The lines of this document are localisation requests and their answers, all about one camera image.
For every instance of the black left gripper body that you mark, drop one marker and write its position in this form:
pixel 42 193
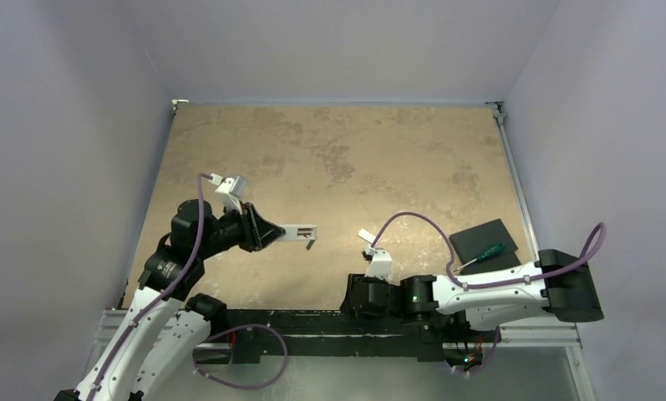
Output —
pixel 237 229

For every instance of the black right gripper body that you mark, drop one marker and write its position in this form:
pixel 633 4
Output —
pixel 353 296

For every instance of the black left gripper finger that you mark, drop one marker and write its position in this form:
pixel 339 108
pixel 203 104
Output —
pixel 265 239
pixel 266 218

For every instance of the white air conditioner remote control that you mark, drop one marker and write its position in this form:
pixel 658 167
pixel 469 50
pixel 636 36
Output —
pixel 299 232

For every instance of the white battery compartment cover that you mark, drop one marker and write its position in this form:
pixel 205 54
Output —
pixel 366 236

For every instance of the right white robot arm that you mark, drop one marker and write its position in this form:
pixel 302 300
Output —
pixel 557 284

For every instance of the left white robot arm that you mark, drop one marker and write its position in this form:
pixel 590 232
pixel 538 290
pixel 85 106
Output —
pixel 164 322

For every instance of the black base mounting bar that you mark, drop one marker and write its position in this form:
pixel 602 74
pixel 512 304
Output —
pixel 327 333

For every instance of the black foam pad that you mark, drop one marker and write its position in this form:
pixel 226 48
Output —
pixel 468 243

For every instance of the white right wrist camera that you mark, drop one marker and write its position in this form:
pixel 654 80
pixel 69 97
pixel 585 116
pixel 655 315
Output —
pixel 380 263

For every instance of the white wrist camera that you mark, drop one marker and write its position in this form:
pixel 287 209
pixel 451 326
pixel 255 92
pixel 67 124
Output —
pixel 229 190
pixel 380 263

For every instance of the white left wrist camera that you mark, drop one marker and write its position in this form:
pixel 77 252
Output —
pixel 229 190

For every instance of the green handled screwdriver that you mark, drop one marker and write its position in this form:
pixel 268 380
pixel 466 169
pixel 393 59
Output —
pixel 489 253

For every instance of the aluminium frame rail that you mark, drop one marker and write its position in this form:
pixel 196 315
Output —
pixel 500 118

